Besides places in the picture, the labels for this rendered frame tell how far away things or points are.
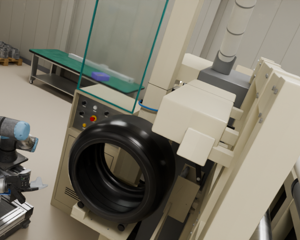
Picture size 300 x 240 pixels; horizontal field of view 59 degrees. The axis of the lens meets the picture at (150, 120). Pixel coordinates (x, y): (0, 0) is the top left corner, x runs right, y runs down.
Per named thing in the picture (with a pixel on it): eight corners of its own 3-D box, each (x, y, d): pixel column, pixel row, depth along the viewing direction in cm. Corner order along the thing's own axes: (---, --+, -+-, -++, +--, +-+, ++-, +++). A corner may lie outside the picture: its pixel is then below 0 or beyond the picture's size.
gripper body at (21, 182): (29, 177, 141) (4, 178, 137) (29, 193, 142) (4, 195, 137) (30, 173, 148) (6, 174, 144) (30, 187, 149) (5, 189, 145)
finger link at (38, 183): (48, 178, 145) (29, 179, 142) (47, 189, 146) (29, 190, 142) (48, 176, 148) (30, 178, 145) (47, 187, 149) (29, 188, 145)
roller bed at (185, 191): (171, 197, 193) (185, 163, 182) (189, 206, 189) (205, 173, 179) (162, 212, 175) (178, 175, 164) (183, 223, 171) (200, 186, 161)
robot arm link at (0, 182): (-6, 195, 136) (-3, 190, 143) (4, 195, 138) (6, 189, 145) (-6, 181, 135) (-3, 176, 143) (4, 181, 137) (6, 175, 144)
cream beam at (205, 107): (185, 101, 157) (194, 77, 152) (225, 118, 151) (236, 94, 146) (148, 131, 102) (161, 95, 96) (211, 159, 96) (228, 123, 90)
